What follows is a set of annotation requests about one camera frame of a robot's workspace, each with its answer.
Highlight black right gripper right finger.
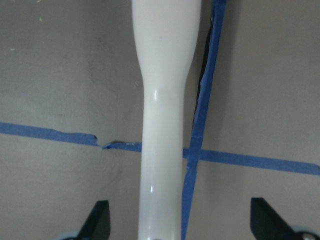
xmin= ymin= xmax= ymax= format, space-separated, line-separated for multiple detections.
xmin=250 ymin=197 xmax=303 ymax=240

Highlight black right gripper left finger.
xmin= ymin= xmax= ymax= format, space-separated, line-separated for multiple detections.
xmin=77 ymin=200 xmax=111 ymax=240

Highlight white hand brush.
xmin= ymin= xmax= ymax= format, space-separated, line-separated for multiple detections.
xmin=132 ymin=0 xmax=202 ymax=240

